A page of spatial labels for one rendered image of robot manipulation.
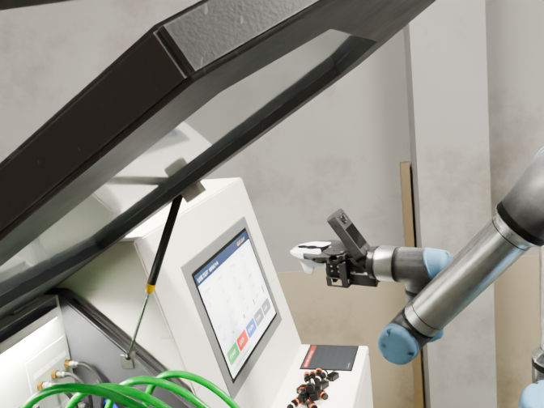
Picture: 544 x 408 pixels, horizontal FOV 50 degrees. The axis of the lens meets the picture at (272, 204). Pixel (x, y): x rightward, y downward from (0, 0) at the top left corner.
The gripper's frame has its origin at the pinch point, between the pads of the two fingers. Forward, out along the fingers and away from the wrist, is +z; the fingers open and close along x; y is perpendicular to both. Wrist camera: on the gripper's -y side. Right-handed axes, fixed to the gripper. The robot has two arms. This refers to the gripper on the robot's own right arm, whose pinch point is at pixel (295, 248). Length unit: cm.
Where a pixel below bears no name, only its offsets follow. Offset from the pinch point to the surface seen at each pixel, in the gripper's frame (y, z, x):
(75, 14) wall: -66, 159, 95
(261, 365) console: 37.7, 19.5, 2.0
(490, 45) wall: -19, -9, 170
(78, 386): -6, 3, -62
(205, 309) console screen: 10.9, 19.4, -13.9
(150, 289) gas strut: -4.8, 15.4, -32.2
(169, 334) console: 7.4, 16.0, -29.8
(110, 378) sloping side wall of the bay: 14.7, 27.8, -38.6
